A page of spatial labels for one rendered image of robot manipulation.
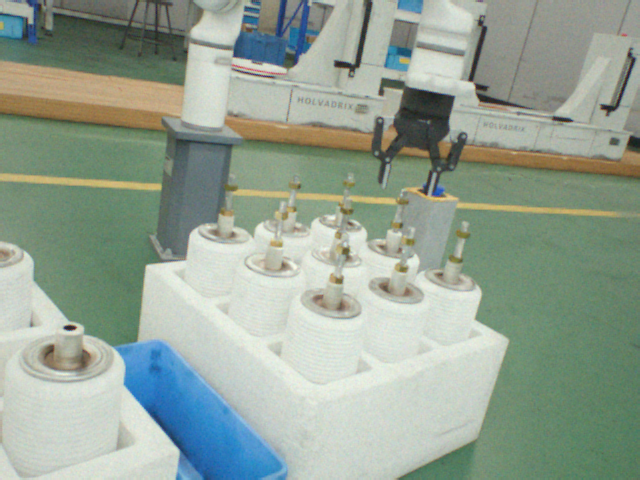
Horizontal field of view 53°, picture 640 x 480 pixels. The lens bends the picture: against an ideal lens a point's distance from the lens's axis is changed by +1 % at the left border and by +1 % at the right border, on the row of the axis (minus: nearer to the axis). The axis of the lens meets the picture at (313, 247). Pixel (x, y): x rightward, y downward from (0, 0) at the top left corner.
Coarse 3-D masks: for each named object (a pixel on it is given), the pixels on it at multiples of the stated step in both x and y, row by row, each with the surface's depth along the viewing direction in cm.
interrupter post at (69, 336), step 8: (56, 328) 54; (64, 328) 54; (72, 328) 55; (80, 328) 54; (56, 336) 54; (64, 336) 53; (72, 336) 53; (80, 336) 54; (56, 344) 54; (64, 344) 54; (72, 344) 54; (80, 344) 54; (56, 352) 54; (64, 352) 54; (72, 352) 54; (80, 352) 55; (56, 360) 54; (64, 360) 54; (72, 360) 54; (80, 360) 55
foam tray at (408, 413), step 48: (144, 288) 95; (192, 288) 89; (144, 336) 97; (192, 336) 86; (240, 336) 79; (480, 336) 93; (240, 384) 78; (288, 384) 71; (336, 384) 73; (384, 384) 76; (432, 384) 84; (480, 384) 93; (288, 432) 72; (336, 432) 73; (384, 432) 80; (432, 432) 89
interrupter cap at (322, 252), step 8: (312, 248) 92; (320, 248) 93; (328, 248) 94; (312, 256) 90; (320, 256) 90; (328, 256) 91; (352, 256) 93; (328, 264) 88; (344, 264) 89; (352, 264) 89; (360, 264) 90
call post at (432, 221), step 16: (416, 208) 112; (432, 208) 110; (448, 208) 113; (416, 224) 113; (432, 224) 111; (448, 224) 115; (400, 240) 116; (416, 240) 113; (432, 240) 113; (432, 256) 115; (416, 272) 114
